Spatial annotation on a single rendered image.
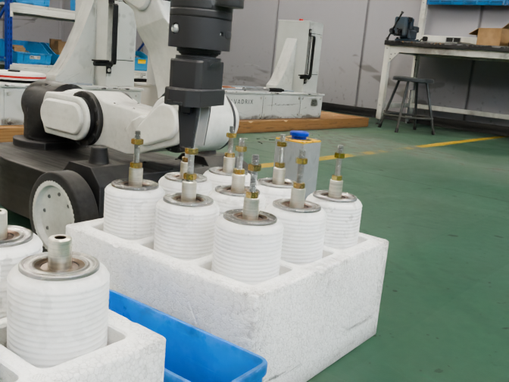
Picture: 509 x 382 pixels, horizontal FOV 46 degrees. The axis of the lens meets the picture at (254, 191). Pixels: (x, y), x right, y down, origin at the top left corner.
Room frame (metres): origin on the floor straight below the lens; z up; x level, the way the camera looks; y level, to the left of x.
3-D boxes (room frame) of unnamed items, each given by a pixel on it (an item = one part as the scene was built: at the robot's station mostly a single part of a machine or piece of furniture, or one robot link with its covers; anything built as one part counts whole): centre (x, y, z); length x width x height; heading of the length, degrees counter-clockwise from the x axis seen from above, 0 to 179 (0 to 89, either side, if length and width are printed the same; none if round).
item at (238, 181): (0.96, 0.03, 0.26); 0.02 x 0.02 x 0.03
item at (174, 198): (0.87, 0.10, 0.25); 0.08 x 0.08 x 0.01
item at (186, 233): (0.87, 0.10, 0.16); 0.10 x 0.10 x 0.18
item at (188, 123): (0.85, 0.10, 0.36); 0.03 x 0.02 x 0.06; 72
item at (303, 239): (0.89, -0.07, 0.16); 0.10 x 0.10 x 0.18
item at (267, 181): (1.06, -0.04, 0.25); 0.08 x 0.08 x 0.01
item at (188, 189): (0.87, 0.10, 0.26); 0.02 x 0.02 x 0.03
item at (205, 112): (0.89, 0.09, 0.36); 0.03 x 0.02 x 0.06; 72
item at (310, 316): (0.96, 0.03, 0.09); 0.39 x 0.39 x 0.18; 54
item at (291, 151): (1.24, -0.08, 0.16); 0.07 x 0.07 x 0.31; 54
